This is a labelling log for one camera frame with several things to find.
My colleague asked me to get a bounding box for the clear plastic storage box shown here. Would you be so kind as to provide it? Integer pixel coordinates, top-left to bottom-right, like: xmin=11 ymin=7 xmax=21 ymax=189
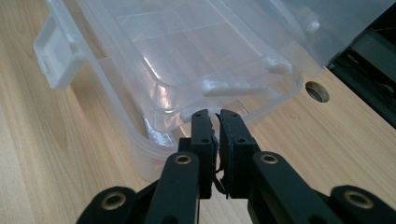
xmin=33 ymin=0 xmax=325 ymax=184

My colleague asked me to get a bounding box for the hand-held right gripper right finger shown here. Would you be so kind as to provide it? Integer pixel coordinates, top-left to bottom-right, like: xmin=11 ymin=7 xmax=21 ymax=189
xmin=215 ymin=108 xmax=345 ymax=224

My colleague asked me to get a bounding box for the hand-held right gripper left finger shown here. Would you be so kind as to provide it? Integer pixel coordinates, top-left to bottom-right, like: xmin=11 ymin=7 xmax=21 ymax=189
xmin=143 ymin=108 xmax=219 ymax=224

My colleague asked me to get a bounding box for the clear plastic tray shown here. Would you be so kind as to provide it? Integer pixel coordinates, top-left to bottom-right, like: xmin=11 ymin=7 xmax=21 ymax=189
xmin=74 ymin=0 xmax=305 ymax=133

